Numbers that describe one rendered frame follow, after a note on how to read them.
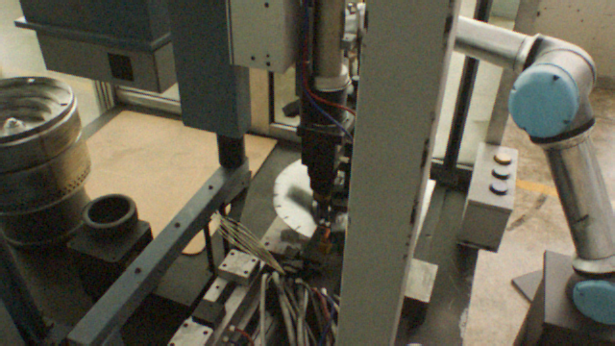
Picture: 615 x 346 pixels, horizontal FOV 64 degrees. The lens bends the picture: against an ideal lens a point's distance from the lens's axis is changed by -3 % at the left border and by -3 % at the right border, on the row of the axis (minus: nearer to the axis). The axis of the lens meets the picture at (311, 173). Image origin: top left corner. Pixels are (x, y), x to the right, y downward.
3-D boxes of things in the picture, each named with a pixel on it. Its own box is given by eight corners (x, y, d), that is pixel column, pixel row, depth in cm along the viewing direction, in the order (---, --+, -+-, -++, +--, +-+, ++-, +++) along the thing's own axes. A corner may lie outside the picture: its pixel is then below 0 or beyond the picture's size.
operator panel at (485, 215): (469, 183, 154) (479, 141, 145) (505, 191, 151) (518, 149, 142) (455, 242, 133) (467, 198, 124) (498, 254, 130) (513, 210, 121)
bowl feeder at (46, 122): (47, 176, 151) (9, 66, 130) (130, 202, 143) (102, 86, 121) (-39, 242, 128) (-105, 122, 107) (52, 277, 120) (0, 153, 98)
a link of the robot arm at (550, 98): (658, 288, 102) (584, 38, 89) (645, 337, 92) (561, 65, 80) (596, 286, 111) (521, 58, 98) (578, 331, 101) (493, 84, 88)
